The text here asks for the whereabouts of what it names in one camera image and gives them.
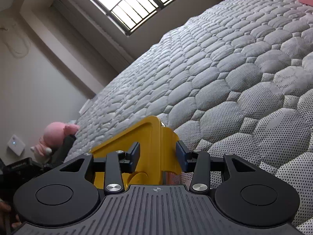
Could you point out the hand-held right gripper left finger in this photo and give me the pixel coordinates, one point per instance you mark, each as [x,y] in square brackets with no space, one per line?
[134,156]

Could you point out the black crate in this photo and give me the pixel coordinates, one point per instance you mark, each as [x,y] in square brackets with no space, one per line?
[19,167]

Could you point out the white wall device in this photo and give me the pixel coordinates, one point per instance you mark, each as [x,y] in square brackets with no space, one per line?
[16,145]

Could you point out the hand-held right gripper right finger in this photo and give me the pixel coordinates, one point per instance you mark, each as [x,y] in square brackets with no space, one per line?
[181,156]

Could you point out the grey quilted mattress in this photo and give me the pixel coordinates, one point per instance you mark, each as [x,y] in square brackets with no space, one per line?
[244,78]

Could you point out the pink plush toy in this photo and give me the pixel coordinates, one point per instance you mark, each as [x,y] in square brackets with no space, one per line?
[55,134]

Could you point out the yellow container lid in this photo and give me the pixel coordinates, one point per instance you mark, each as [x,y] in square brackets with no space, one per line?
[151,137]

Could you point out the barred window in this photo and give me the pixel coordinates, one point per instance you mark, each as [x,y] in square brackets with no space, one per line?
[137,2]

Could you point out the person's left hand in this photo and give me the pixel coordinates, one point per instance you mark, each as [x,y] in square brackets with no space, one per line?
[5,208]

